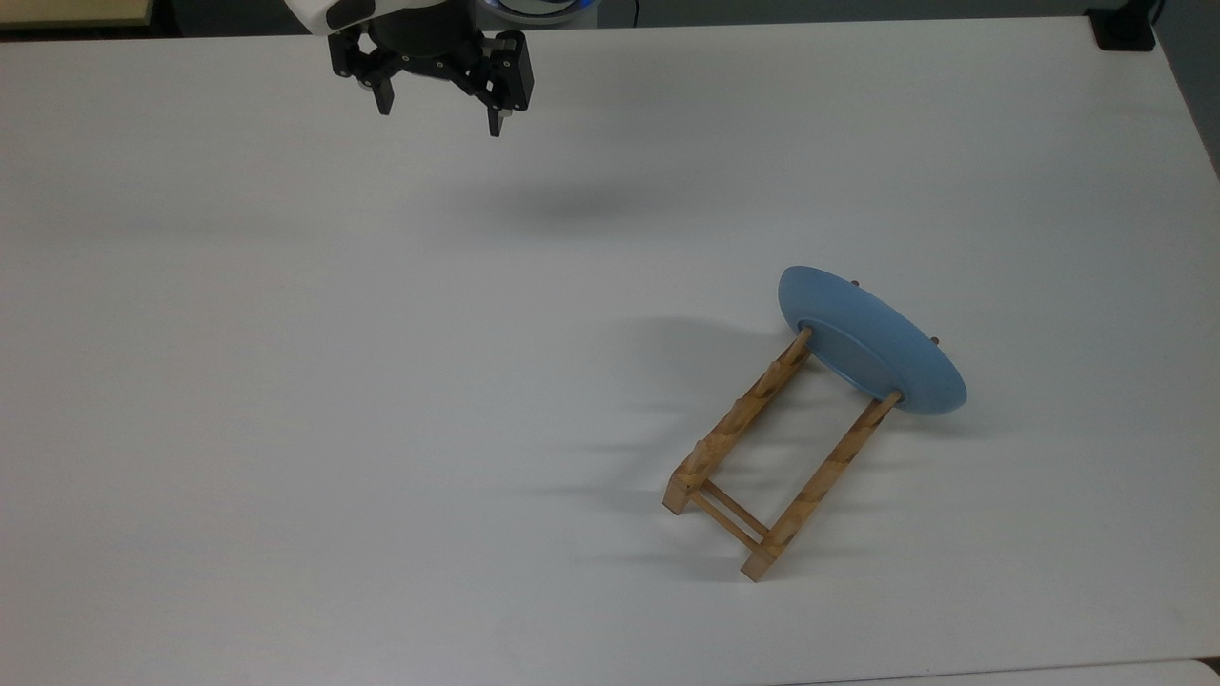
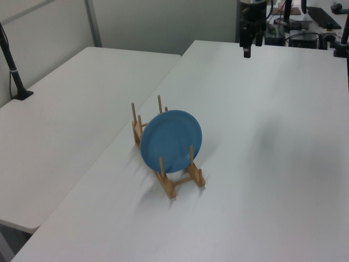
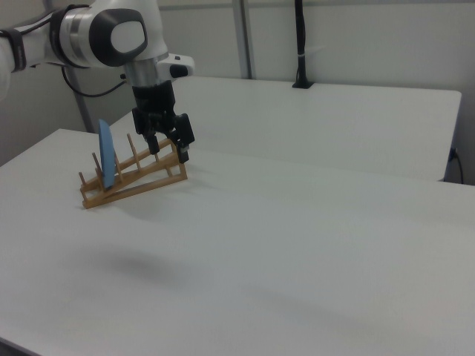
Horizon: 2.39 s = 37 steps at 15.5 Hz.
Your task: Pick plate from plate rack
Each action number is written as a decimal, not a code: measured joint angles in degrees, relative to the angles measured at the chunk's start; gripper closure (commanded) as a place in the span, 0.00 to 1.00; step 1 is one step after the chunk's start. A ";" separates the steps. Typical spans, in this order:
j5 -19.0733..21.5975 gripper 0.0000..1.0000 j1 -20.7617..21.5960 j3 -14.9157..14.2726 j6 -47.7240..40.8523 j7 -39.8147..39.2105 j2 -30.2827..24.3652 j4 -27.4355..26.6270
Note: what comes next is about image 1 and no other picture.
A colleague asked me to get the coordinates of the wooden plate rack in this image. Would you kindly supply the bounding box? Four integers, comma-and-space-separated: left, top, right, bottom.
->
663, 279, 945, 583

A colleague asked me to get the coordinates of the yellow wooden board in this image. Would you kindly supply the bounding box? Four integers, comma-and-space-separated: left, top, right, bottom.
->
0, 0, 154, 30

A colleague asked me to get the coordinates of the black table clamp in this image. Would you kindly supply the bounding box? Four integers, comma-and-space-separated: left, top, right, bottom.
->
1087, 0, 1160, 51

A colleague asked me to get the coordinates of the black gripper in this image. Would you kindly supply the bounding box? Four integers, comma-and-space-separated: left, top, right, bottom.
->
330, 0, 536, 138

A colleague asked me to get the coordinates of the blue round plate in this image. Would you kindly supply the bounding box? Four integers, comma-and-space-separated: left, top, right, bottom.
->
778, 266, 967, 416

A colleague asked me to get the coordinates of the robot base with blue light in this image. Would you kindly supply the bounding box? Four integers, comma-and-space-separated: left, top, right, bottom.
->
481, 0, 601, 22

